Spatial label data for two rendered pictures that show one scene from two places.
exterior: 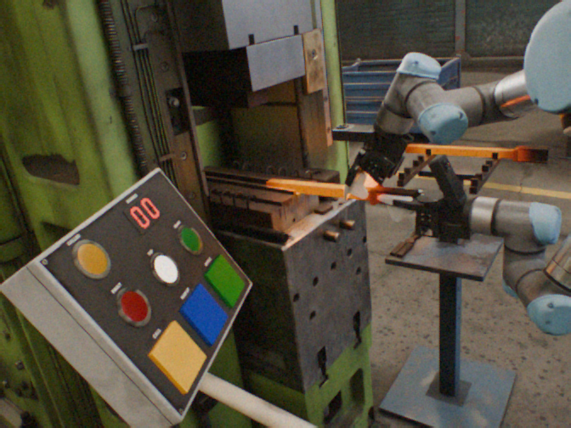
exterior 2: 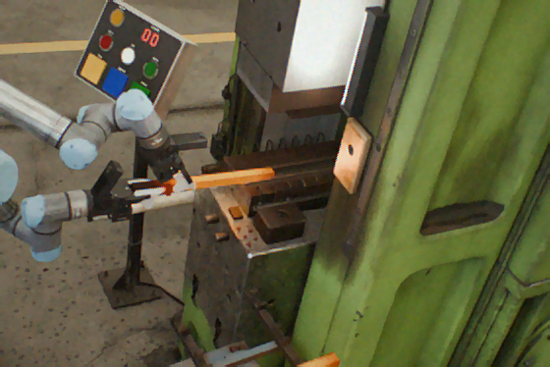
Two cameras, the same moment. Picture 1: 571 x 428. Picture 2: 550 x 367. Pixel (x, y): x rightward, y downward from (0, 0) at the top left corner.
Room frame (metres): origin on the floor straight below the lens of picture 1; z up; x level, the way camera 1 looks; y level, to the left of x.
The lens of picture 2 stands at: (1.79, -1.73, 2.38)
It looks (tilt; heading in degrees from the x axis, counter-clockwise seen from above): 37 degrees down; 106
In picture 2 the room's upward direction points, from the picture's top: 12 degrees clockwise
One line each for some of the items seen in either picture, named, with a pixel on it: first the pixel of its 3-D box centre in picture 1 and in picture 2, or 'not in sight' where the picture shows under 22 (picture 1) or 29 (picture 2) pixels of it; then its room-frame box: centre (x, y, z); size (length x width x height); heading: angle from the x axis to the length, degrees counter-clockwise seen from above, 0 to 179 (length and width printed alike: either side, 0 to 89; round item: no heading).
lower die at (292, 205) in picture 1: (236, 195); (299, 173); (1.32, 0.13, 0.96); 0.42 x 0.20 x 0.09; 49
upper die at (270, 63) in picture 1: (213, 64); (323, 70); (1.32, 0.13, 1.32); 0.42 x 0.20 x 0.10; 49
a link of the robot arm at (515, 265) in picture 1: (526, 271); (41, 235); (0.84, -0.45, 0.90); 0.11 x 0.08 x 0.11; 172
